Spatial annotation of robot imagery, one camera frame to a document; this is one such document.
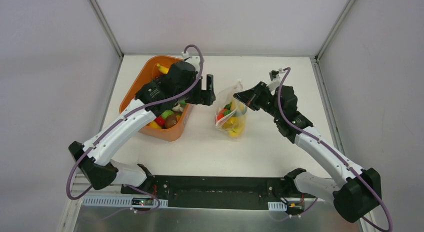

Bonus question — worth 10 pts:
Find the clear zip top bag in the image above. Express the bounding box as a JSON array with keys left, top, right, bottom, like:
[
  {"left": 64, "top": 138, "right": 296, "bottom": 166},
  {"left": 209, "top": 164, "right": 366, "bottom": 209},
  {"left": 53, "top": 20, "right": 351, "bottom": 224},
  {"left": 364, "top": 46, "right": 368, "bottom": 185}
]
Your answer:
[{"left": 214, "top": 79, "right": 248, "bottom": 138}]

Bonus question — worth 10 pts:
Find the yellow banana bunch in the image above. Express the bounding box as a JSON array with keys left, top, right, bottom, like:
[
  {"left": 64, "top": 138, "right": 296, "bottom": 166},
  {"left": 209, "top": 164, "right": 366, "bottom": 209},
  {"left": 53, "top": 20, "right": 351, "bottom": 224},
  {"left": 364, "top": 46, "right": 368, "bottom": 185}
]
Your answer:
[{"left": 219, "top": 99, "right": 247, "bottom": 138}]

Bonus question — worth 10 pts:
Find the orange toy carrot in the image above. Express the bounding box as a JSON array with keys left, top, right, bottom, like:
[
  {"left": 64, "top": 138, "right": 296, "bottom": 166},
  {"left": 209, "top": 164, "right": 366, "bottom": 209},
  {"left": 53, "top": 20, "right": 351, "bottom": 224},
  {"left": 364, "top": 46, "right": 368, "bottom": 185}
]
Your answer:
[{"left": 215, "top": 113, "right": 225, "bottom": 123}]

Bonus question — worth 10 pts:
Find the red toy pepper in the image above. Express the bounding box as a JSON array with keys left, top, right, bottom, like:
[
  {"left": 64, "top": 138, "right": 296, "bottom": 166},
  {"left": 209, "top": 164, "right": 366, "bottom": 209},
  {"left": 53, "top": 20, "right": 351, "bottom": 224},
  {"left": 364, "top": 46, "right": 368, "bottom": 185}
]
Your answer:
[{"left": 154, "top": 116, "right": 166, "bottom": 128}]

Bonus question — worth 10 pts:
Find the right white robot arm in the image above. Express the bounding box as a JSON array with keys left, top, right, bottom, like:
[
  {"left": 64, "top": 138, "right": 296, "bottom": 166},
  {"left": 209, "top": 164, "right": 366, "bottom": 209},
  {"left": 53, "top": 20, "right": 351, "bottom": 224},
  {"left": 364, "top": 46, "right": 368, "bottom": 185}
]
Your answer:
[{"left": 234, "top": 82, "right": 382, "bottom": 223}]

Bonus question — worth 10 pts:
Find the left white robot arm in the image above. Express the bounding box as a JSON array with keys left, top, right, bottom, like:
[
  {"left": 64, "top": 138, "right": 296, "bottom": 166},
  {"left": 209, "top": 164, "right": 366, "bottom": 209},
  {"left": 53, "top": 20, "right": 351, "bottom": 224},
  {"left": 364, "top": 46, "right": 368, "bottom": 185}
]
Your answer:
[{"left": 68, "top": 61, "right": 215, "bottom": 195}]

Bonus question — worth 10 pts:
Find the orange plastic bin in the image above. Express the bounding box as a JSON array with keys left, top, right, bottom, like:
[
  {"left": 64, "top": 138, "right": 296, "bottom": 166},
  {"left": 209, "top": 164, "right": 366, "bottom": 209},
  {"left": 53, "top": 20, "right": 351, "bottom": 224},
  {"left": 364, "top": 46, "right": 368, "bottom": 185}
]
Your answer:
[{"left": 119, "top": 55, "right": 194, "bottom": 142}]

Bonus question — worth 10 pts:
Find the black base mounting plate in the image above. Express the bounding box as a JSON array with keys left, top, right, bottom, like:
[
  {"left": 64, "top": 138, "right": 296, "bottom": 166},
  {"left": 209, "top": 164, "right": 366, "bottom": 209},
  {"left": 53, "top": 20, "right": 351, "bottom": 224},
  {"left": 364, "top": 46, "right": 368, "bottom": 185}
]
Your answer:
[{"left": 139, "top": 175, "right": 313, "bottom": 210}]

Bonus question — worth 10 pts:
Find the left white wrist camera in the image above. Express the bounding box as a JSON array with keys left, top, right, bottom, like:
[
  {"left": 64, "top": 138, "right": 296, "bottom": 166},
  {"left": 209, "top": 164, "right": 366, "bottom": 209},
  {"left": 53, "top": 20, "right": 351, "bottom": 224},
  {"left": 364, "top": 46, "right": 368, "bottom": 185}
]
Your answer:
[{"left": 182, "top": 52, "right": 201, "bottom": 71}]

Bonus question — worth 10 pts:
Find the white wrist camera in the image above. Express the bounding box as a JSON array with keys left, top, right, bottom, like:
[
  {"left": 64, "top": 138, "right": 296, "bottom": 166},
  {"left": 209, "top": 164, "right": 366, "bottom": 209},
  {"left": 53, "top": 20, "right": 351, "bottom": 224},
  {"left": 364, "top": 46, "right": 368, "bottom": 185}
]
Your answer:
[
  {"left": 182, "top": 52, "right": 201, "bottom": 71},
  {"left": 268, "top": 68, "right": 284, "bottom": 91}
]

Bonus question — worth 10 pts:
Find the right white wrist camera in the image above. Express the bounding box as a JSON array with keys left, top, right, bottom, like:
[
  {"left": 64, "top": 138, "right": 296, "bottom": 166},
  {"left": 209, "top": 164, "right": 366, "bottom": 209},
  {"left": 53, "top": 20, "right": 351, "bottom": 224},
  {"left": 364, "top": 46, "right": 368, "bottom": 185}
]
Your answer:
[{"left": 268, "top": 68, "right": 284, "bottom": 91}]

